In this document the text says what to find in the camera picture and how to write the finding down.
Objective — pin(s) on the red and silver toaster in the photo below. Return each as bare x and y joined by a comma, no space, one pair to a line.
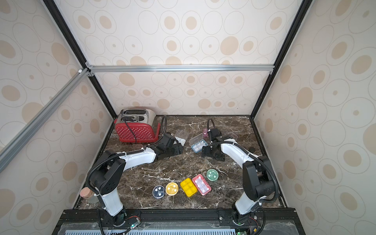
135,126

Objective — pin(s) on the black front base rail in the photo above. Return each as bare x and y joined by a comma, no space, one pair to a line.
220,221

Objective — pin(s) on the light blue rectangular pillbox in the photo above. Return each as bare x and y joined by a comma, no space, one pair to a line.
197,143

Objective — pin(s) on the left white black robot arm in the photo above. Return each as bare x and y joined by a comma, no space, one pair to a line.
104,176

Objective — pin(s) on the white pillbox rear clear lid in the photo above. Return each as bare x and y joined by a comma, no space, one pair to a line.
182,136

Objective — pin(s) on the aluminium frame rail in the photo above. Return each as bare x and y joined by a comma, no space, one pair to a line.
183,68
23,137

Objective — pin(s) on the magenta pillbox rear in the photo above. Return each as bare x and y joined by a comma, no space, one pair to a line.
205,133

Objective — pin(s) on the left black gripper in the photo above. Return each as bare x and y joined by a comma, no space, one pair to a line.
179,149

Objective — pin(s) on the left aluminium frame rail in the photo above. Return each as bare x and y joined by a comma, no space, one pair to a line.
23,137

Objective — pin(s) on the yellow round pillbox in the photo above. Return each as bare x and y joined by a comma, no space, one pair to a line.
171,188

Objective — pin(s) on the pink capped clear bottle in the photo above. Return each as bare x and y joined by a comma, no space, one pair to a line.
88,195

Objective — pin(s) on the red rectangular pillbox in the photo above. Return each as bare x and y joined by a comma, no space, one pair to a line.
203,187

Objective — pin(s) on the rear aluminium frame rail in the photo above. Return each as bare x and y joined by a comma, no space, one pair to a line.
183,68

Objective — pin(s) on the dark blue round pillbox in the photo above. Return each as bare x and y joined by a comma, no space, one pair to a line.
158,192

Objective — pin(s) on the yellow lidded rectangular pillbox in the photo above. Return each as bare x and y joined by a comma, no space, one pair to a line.
188,187

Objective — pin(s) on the green round pillbox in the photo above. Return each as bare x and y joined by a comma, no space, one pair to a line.
212,175

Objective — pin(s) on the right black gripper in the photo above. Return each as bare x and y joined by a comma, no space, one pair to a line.
207,151

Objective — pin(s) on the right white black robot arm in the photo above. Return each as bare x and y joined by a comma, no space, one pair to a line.
259,182

